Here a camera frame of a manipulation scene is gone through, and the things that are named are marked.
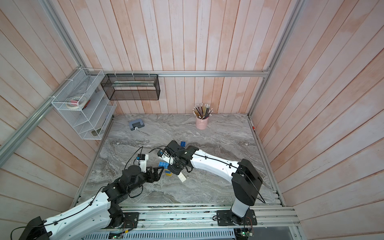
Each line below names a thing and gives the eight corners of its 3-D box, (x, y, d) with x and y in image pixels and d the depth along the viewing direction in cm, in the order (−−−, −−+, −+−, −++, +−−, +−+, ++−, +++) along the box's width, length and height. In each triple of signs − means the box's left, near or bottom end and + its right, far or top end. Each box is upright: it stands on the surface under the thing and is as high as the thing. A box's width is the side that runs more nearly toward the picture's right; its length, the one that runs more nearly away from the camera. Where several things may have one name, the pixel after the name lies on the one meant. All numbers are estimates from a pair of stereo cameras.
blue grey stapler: (131, 131, 113) (130, 128, 110) (130, 124, 117) (128, 122, 114) (145, 127, 115) (144, 124, 113) (143, 121, 120) (142, 118, 117)
